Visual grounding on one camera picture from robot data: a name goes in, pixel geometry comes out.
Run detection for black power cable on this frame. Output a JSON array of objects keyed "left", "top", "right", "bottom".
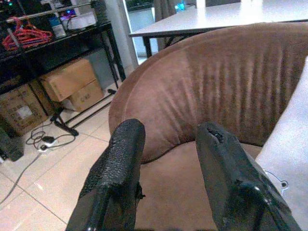
[{"left": 0, "top": 119, "right": 73, "bottom": 205}]

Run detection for red clothes hangers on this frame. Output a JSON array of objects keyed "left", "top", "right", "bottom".
[{"left": 1, "top": 16, "right": 53, "bottom": 51}]

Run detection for cardboard box with label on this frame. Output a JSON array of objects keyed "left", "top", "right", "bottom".
[{"left": 0, "top": 84, "right": 48, "bottom": 137}]

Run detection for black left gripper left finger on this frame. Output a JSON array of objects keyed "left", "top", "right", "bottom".
[{"left": 65, "top": 118, "right": 146, "bottom": 231}]

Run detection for black box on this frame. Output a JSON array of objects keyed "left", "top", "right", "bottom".
[{"left": 0, "top": 127, "right": 25, "bottom": 162}]

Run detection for black metal shelf rack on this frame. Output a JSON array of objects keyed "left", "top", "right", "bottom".
[{"left": 0, "top": 0, "right": 127, "bottom": 137}]

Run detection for silver metal rod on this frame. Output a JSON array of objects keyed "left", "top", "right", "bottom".
[{"left": 6, "top": 1, "right": 97, "bottom": 24}]

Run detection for brown suede sofa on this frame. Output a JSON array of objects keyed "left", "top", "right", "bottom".
[{"left": 108, "top": 22, "right": 308, "bottom": 231}]

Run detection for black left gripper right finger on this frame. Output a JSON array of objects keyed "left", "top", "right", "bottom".
[{"left": 195, "top": 121, "right": 302, "bottom": 231}]

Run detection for white power strip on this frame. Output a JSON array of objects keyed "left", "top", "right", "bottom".
[{"left": 38, "top": 138, "right": 60, "bottom": 152}]

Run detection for white pillow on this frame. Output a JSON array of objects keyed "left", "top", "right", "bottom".
[{"left": 254, "top": 84, "right": 308, "bottom": 223}]

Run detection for small cardboard box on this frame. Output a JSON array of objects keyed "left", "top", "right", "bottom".
[{"left": 62, "top": 78, "right": 105, "bottom": 113}]

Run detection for white table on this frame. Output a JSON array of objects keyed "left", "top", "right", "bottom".
[{"left": 128, "top": 0, "right": 308, "bottom": 58}]

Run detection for large cardboard box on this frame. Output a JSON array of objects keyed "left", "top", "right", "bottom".
[{"left": 39, "top": 58, "right": 97, "bottom": 103}]

